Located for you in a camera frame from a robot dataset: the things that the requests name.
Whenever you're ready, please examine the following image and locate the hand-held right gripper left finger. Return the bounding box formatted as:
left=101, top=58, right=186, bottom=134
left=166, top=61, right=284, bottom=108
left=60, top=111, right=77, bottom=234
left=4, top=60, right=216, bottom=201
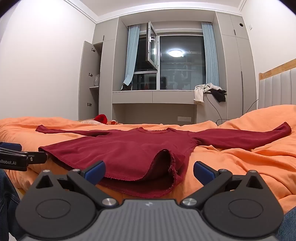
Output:
left=29, top=160, right=119, bottom=208

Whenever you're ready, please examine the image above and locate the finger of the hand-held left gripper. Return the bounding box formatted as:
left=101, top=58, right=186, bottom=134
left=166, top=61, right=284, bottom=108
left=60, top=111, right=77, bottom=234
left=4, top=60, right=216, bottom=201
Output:
left=0, top=142, right=23, bottom=151
left=0, top=150, right=48, bottom=165

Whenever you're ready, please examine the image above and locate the grey closed wardrobe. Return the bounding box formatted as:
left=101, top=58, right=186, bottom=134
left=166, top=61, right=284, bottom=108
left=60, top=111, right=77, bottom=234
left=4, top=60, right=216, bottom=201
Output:
left=215, top=11, right=259, bottom=121

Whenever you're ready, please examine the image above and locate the large window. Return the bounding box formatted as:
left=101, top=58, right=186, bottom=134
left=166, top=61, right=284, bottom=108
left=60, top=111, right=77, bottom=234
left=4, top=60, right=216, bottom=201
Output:
left=133, top=34, right=206, bottom=91

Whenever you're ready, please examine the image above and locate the light blue sheer curtain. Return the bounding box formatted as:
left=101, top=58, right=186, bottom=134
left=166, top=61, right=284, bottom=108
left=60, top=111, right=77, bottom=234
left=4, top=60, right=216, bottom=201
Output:
left=122, top=24, right=141, bottom=90

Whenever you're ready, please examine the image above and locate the dark red long-sleeve shirt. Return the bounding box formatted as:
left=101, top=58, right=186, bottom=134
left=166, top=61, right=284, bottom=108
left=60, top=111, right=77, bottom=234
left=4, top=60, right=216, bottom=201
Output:
left=35, top=122, right=292, bottom=198

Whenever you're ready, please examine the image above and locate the open window sash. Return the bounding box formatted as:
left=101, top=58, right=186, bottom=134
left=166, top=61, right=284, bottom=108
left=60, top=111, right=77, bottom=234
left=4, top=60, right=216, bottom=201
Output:
left=146, top=21, right=159, bottom=67

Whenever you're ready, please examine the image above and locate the black garment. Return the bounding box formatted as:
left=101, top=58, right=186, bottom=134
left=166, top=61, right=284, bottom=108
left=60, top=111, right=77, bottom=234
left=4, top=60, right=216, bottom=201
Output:
left=209, top=89, right=227, bottom=103

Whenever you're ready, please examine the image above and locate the grey wardrobe with open door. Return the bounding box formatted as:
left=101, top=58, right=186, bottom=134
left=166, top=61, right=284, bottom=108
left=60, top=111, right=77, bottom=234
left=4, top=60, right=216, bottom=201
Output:
left=78, top=17, right=119, bottom=121

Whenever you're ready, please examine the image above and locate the orange blanket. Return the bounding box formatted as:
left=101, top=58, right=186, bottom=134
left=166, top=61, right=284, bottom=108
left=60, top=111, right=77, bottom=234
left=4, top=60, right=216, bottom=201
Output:
left=0, top=104, right=296, bottom=214

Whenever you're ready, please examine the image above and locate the floral bed sheet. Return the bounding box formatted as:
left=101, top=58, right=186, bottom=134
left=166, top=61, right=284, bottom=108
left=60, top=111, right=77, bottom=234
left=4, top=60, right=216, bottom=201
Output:
left=79, top=119, right=118, bottom=126

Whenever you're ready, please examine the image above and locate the blue pleated curtain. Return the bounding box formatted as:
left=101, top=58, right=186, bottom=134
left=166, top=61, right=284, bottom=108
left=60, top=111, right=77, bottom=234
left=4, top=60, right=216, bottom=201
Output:
left=201, top=22, right=220, bottom=90

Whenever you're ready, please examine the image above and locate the black cable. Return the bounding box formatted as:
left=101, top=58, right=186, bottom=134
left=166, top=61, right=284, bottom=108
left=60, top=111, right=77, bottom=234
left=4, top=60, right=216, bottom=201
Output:
left=203, top=85, right=259, bottom=126

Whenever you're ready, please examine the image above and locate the person's left leg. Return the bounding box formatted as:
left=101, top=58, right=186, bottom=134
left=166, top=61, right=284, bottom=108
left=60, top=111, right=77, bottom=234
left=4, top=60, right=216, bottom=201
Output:
left=0, top=169, right=22, bottom=241

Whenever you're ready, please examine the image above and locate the person's leg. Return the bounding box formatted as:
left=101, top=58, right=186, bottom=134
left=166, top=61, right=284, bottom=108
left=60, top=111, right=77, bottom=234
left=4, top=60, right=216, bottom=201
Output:
left=0, top=169, right=22, bottom=241
left=276, top=205, right=296, bottom=241

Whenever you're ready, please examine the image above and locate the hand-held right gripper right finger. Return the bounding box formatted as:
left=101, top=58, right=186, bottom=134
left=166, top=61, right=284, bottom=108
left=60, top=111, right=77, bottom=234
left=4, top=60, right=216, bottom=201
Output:
left=179, top=161, right=269, bottom=208

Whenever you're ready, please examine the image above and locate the person's right leg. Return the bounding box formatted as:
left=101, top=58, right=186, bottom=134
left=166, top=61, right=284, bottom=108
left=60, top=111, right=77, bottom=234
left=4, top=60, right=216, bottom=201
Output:
left=276, top=205, right=296, bottom=241

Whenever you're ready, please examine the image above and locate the grey built-in window desk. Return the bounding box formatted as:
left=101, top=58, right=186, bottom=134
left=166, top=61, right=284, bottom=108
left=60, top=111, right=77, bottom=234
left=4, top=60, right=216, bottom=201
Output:
left=112, top=90, right=228, bottom=124

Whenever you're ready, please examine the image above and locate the white garment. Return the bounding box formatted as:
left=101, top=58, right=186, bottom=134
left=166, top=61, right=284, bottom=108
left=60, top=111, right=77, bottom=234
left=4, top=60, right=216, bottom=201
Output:
left=194, top=83, right=222, bottom=105

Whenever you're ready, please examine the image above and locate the grey padded wooden headboard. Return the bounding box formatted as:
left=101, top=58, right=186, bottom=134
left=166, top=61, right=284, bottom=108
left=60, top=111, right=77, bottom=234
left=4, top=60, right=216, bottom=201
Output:
left=258, top=59, right=296, bottom=109

